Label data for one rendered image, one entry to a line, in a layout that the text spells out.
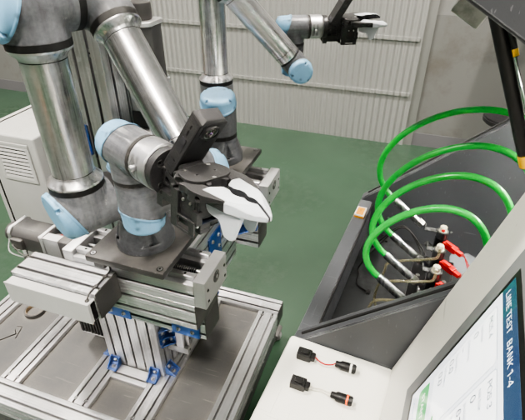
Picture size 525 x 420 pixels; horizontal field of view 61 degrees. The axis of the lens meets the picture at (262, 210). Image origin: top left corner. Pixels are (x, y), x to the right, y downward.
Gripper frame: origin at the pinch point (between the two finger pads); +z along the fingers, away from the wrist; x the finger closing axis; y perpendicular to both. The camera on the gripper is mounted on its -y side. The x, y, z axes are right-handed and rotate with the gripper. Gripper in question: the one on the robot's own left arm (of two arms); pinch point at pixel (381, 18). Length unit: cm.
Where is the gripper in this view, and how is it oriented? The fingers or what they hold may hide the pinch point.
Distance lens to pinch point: 167.1
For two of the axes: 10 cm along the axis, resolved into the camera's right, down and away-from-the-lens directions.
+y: -0.2, 7.5, 6.6
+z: 9.9, -0.6, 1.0
